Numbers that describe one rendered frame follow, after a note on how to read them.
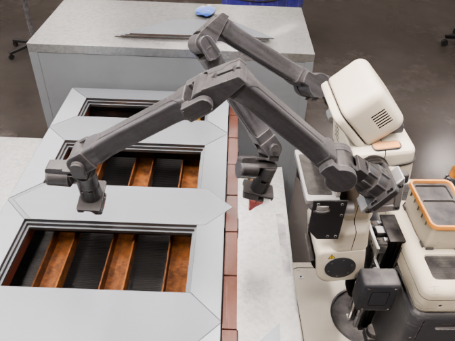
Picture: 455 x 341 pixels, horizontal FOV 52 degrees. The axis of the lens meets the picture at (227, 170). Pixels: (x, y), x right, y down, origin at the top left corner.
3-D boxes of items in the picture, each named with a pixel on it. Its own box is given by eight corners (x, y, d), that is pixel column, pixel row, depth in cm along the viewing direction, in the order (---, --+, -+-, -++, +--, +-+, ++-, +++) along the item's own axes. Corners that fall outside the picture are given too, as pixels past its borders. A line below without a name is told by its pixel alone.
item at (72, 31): (28, 51, 211) (26, 42, 208) (66, 5, 257) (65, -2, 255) (313, 62, 211) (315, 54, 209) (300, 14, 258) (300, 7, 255)
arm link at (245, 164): (282, 144, 142) (269, 140, 150) (247, 142, 138) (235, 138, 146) (277, 182, 144) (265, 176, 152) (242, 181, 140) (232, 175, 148)
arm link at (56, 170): (82, 165, 112) (91, 142, 119) (34, 161, 112) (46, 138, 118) (89, 198, 121) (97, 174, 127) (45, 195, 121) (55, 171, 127)
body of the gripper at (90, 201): (76, 213, 127) (71, 198, 121) (84, 183, 133) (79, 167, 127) (101, 214, 127) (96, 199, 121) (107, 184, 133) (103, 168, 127)
